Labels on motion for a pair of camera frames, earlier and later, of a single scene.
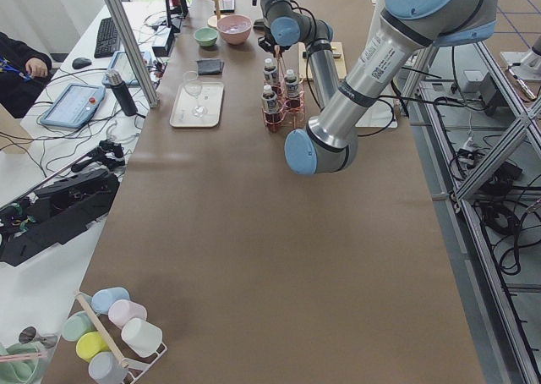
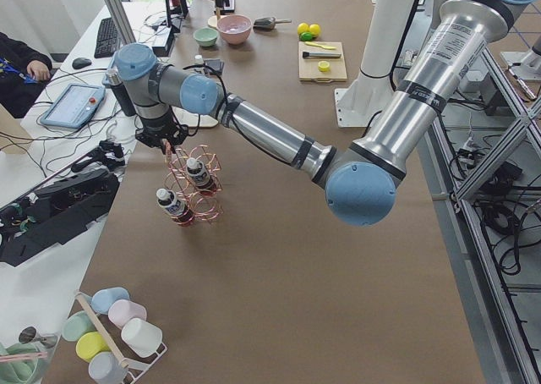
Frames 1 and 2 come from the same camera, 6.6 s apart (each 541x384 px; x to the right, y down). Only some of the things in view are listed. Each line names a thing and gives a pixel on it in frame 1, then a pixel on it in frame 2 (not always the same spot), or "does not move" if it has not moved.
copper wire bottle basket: x=284 y=97 -> x=192 y=183
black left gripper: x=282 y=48 -> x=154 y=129
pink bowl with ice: x=234 y=29 does not move
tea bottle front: x=271 y=110 -> x=170 y=202
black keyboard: x=107 y=41 does not move
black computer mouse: x=80 y=63 does not move
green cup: x=76 y=325 does not move
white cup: x=141 y=337 does not move
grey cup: x=105 y=369 does not move
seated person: x=24 y=72 does not move
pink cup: x=122 y=310 does not move
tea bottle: x=292 y=85 -> x=201 y=176
